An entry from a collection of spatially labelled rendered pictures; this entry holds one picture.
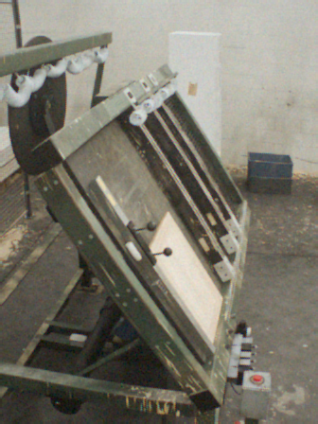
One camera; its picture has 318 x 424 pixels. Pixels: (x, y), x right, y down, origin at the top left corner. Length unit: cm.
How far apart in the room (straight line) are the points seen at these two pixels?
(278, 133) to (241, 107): 66
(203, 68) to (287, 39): 178
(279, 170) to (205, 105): 132
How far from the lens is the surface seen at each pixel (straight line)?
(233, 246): 327
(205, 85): 612
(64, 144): 189
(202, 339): 236
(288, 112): 759
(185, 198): 280
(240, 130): 765
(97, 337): 284
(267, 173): 673
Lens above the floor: 241
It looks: 23 degrees down
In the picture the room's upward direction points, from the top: straight up
